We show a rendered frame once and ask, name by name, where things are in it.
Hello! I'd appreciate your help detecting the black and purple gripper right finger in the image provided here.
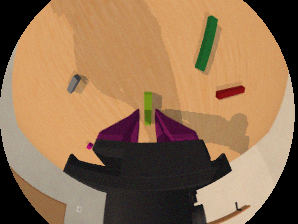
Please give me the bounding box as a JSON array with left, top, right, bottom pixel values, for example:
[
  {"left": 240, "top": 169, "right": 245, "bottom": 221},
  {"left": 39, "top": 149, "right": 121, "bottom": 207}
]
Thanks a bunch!
[{"left": 155, "top": 109, "right": 199, "bottom": 142}]

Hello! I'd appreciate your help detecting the grey rod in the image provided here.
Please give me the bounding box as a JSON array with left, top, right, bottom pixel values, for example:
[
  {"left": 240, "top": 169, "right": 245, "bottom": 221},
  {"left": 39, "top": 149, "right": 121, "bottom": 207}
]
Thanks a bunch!
[{"left": 67, "top": 74, "right": 81, "bottom": 94}]

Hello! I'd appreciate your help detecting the red rod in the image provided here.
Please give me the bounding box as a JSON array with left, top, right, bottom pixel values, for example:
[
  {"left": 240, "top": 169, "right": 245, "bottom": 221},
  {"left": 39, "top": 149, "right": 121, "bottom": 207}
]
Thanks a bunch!
[{"left": 216, "top": 85, "right": 245, "bottom": 100}]

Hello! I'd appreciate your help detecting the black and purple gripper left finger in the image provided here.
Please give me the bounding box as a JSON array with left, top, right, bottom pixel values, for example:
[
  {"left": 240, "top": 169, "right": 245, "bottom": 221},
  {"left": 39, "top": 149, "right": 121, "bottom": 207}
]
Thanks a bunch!
[{"left": 96, "top": 109, "right": 140, "bottom": 142}]

